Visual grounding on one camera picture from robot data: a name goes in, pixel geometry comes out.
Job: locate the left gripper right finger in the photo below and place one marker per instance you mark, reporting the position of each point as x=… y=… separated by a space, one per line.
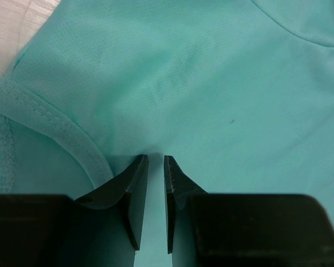
x=205 y=229

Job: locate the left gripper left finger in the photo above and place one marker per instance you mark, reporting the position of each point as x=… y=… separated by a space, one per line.
x=105 y=226

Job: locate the teal t shirt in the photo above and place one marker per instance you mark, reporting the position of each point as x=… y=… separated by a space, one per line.
x=241 y=93

